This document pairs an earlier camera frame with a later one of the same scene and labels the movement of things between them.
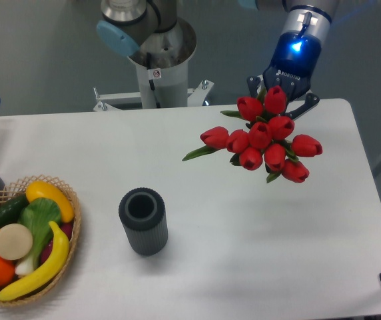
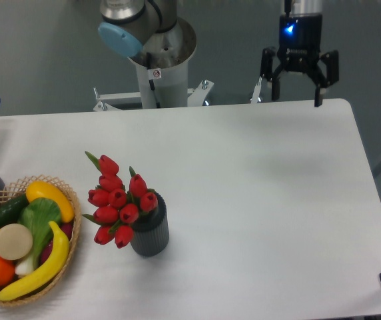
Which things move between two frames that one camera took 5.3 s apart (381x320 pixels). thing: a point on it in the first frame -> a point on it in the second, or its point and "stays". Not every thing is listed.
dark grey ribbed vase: x=144 y=215 stays
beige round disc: x=13 y=241 stays
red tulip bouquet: x=267 y=143 -> x=116 y=208
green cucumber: x=8 y=213 stays
